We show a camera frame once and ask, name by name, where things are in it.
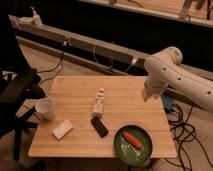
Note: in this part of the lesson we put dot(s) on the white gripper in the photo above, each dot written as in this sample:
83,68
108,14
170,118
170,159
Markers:
153,88

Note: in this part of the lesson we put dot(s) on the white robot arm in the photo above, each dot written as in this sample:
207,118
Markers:
164,70

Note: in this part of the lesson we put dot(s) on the blue box on floor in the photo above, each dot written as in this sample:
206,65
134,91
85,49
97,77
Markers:
167,102

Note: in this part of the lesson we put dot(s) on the white small bottle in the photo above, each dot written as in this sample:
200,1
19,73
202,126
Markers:
98,107

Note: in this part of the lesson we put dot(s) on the black rectangular remote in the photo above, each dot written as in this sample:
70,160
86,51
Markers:
99,126

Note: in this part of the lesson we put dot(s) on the wooden table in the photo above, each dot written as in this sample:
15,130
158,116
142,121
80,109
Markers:
124,105

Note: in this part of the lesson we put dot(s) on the clear plastic fork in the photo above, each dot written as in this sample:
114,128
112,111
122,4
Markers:
129,151

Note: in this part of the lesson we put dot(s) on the green round plate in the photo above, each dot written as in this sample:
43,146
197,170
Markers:
142,136

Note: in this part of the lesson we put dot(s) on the white rectangular sponge block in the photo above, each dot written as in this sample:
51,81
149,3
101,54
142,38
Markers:
61,130

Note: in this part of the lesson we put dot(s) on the white paper cup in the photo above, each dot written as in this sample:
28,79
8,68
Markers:
45,107

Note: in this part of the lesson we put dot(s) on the black chair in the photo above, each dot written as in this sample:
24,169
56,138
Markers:
23,86

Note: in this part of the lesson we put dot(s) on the white spray bottle on ledge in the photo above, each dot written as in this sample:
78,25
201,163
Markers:
36,18

